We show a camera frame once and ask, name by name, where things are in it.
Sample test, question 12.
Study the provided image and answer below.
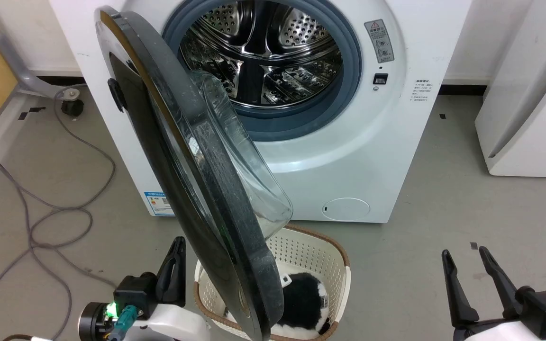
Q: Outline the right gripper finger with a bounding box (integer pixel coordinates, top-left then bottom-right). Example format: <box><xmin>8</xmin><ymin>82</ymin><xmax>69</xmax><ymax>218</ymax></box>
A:
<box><xmin>441</xmin><ymin>249</ymin><xmax>481</xmax><ymax>329</ymax></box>
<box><xmin>479</xmin><ymin>246</ymin><xmax>523</xmax><ymax>319</ymax></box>

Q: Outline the cream plastic laundry basket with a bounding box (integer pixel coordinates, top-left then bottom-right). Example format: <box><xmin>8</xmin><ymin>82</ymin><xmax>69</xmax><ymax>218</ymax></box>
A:
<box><xmin>194</xmin><ymin>224</ymin><xmax>352</xmax><ymax>341</ymax></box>

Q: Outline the blue white energy label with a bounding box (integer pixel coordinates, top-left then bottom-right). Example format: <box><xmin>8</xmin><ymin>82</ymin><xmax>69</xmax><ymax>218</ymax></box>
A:
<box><xmin>143</xmin><ymin>191</ymin><xmax>175</xmax><ymax>217</ymax></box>

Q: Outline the perforated steel washer drum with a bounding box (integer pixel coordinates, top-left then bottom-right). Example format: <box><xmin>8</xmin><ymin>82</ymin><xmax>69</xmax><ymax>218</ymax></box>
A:
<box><xmin>178</xmin><ymin>0</ymin><xmax>345</xmax><ymax>108</ymax></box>

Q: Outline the large black tape mark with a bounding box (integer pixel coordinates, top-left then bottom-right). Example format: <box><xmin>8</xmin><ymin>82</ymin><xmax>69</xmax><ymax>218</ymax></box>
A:
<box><xmin>17</xmin><ymin>107</ymin><xmax>46</xmax><ymax>120</ymax></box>

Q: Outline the black and white plush toy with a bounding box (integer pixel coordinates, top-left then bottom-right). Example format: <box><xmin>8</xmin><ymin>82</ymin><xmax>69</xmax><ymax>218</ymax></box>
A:
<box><xmin>223</xmin><ymin>272</ymin><xmax>333</xmax><ymax>341</ymax></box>

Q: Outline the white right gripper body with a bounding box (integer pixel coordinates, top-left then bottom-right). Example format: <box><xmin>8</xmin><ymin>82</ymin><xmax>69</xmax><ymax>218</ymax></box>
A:
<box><xmin>452</xmin><ymin>319</ymin><xmax>540</xmax><ymax>341</ymax></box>

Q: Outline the small printed text label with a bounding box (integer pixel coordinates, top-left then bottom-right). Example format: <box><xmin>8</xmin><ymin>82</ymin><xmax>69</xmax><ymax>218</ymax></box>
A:
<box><xmin>410</xmin><ymin>79</ymin><xmax>430</xmax><ymax>103</ymax></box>

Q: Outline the grey warning sticker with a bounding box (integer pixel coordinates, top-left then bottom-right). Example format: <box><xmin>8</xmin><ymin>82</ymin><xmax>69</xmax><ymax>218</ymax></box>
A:
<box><xmin>364</xmin><ymin>19</ymin><xmax>395</xmax><ymax>64</ymax></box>

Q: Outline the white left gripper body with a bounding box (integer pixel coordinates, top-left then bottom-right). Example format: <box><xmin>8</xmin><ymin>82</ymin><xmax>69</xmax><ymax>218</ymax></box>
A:
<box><xmin>128</xmin><ymin>304</ymin><xmax>211</xmax><ymax>341</ymax></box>

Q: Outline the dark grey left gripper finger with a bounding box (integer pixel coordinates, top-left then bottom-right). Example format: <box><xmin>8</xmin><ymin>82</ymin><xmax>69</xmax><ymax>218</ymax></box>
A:
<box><xmin>155</xmin><ymin>236</ymin><xmax>187</xmax><ymax>306</ymax></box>

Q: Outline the grey metal stand leg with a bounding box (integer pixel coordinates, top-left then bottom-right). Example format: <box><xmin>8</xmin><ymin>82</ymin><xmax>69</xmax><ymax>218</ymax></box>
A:
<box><xmin>0</xmin><ymin>32</ymin><xmax>87</xmax><ymax>98</ymax></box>

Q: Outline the black round glass washer door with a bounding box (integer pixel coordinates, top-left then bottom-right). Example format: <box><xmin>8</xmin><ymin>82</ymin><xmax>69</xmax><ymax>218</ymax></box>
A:
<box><xmin>94</xmin><ymin>6</ymin><xmax>294</xmax><ymax>341</ymax></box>

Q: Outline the white front-load washing machine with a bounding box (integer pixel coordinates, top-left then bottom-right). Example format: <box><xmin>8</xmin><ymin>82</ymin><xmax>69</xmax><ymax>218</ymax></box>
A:
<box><xmin>48</xmin><ymin>0</ymin><xmax>473</xmax><ymax>224</ymax></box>

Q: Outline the white boxy appliance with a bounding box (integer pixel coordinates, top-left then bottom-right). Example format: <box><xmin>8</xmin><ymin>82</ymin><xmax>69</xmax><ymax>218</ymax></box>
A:
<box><xmin>474</xmin><ymin>0</ymin><xmax>546</xmax><ymax>179</ymax></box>

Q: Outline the black caster wheel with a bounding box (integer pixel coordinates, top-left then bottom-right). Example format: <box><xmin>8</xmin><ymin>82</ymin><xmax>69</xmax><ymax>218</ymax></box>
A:
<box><xmin>60</xmin><ymin>90</ymin><xmax>85</xmax><ymax>117</ymax></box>

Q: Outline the round white filter cover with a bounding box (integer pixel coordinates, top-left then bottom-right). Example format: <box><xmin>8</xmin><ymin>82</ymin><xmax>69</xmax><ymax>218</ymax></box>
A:
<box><xmin>322</xmin><ymin>197</ymin><xmax>371</xmax><ymax>222</ymax></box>

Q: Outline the grey floor cable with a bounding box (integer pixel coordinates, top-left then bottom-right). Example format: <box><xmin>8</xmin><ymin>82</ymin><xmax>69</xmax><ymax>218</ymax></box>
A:
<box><xmin>0</xmin><ymin>84</ymin><xmax>117</xmax><ymax>341</ymax></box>

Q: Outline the blue-grey rubber door gasket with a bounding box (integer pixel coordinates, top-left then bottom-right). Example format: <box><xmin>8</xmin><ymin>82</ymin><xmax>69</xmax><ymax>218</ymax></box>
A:
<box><xmin>162</xmin><ymin>0</ymin><xmax>363</xmax><ymax>142</ymax></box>

